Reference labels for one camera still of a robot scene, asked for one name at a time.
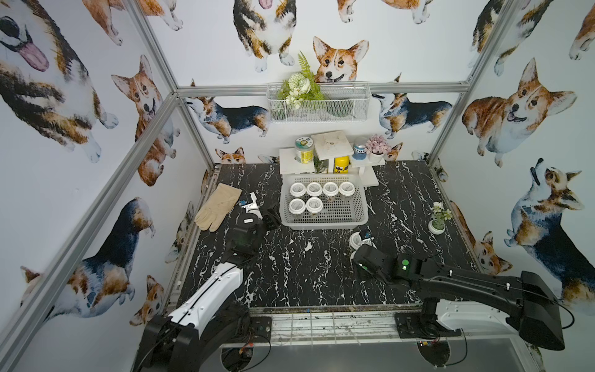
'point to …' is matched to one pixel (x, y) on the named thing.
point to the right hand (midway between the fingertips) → (362, 255)
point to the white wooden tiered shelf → (326, 147)
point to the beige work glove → (217, 207)
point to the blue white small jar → (359, 149)
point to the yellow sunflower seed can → (304, 146)
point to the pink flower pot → (376, 148)
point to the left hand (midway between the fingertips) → (269, 200)
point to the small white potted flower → (439, 215)
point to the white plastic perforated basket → (323, 201)
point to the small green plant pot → (320, 165)
